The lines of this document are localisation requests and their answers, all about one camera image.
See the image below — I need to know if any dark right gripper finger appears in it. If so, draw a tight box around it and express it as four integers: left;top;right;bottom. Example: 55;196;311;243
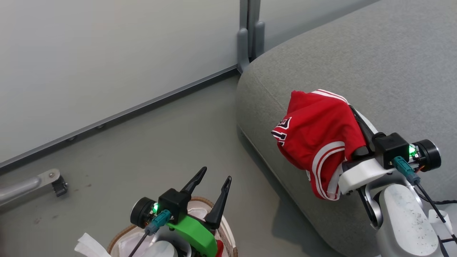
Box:
351;146;371;162
349;106;375;147

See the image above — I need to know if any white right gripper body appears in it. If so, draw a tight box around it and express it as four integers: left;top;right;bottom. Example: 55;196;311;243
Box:
338;157;394;196

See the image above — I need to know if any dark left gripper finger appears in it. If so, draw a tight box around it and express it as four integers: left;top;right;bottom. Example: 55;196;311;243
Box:
204;176;232;230
180;166;207;200

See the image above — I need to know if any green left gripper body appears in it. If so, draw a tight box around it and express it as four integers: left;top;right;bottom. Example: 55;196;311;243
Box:
130;197;219;257

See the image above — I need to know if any red basketball jersey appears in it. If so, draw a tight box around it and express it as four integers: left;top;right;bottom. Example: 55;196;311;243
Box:
271;89;367;201

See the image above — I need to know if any white basket with brown rim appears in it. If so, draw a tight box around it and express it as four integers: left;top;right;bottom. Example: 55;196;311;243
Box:
107;196;239;257

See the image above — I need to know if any grey fabric sofa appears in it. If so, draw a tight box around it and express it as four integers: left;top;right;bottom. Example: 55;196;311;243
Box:
235;0;457;257

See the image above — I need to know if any white cloth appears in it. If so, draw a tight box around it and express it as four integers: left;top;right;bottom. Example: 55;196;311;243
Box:
74;206;229;257

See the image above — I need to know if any black caster wheel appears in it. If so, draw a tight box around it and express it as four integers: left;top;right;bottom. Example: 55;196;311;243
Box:
52;175;69;197

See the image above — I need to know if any grey metal partition foot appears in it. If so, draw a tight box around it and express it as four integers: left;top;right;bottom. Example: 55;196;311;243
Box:
0;168;61;207

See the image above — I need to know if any black cable with teal plug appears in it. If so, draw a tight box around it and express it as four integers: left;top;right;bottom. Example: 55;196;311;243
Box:
392;156;447;224
127;209;172;257

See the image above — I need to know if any grey partition base rail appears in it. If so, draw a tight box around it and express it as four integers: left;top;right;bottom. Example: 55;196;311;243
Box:
0;64;239;174

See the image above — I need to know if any grey partition post beside sofa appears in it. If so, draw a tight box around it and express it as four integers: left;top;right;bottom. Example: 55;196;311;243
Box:
237;0;266;74

